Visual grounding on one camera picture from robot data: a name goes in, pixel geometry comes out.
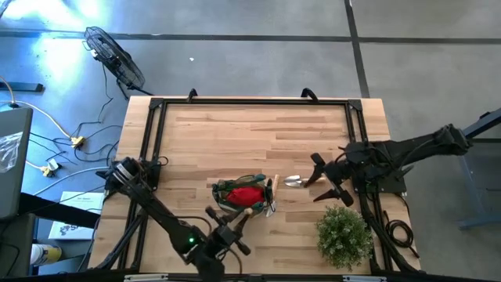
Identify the white printed box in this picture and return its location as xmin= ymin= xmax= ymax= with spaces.
xmin=47 ymin=220 xmax=98 ymax=241

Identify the grey box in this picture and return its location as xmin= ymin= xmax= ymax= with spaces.
xmin=0 ymin=107 xmax=34 ymax=220

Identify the wide trowel wooden handle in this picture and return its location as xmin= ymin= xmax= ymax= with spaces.
xmin=283 ymin=174 xmax=326 ymax=188

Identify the white floor cable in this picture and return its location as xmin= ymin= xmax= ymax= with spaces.
xmin=33 ymin=166 xmax=110 ymax=196

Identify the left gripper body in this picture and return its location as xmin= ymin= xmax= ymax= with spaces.
xmin=206 ymin=206 xmax=252 ymax=257

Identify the white paper sheet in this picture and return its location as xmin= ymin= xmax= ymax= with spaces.
xmin=60 ymin=190 xmax=106 ymax=215

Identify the coiled black cable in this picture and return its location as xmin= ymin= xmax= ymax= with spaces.
xmin=382 ymin=210 xmax=420 ymax=259

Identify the grey-blue metal table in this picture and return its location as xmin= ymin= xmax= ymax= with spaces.
xmin=456 ymin=107 xmax=501 ymax=230

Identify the clear plastic bag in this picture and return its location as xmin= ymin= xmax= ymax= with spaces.
xmin=0 ymin=131 xmax=23 ymax=174

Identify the black table frame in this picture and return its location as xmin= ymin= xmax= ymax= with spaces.
xmin=88 ymin=96 xmax=422 ymax=282

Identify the red cloth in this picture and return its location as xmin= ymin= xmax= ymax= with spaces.
xmin=225 ymin=186 xmax=266 ymax=208

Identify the black floor fan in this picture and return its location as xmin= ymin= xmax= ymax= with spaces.
xmin=82 ymin=26 xmax=156 ymax=97

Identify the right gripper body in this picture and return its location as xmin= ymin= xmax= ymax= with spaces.
xmin=325 ymin=159 xmax=355 ymax=208

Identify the artificial green bush plant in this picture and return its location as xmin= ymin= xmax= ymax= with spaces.
xmin=315 ymin=204 xmax=376 ymax=272

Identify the yellow and white can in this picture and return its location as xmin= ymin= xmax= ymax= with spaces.
xmin=30 ymin=243 xmax=63 ymax=267

